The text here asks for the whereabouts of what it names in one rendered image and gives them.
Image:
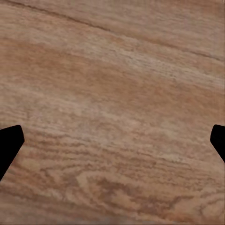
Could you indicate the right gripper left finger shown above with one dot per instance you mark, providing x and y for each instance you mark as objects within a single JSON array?
[{"x": 11, "y": 140}]

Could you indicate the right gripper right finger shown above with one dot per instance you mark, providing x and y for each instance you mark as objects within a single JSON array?
[{"x": 217, "y": 139}]

